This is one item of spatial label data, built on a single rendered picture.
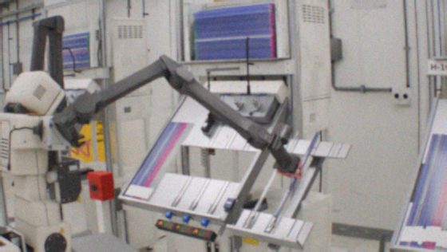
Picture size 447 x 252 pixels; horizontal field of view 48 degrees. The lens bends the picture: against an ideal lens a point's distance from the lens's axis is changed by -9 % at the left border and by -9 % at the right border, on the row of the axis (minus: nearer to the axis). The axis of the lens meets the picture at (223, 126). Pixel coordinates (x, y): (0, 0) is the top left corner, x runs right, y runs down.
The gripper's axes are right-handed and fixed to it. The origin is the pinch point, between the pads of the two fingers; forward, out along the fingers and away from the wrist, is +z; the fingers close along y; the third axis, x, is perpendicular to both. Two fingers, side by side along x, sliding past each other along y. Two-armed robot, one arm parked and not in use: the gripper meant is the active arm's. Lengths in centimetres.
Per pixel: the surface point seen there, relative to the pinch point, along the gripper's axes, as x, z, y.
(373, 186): -101, 160, 59
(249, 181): 0.4, 8.9, 29.4
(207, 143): -16, 6, 65
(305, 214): 9.5, 13.1, -3.6
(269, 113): -34.6, 3.7, 35.0
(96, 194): 23, 14, 134
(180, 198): 17, 6, 59
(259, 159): -11.5, 8.1, 30.0
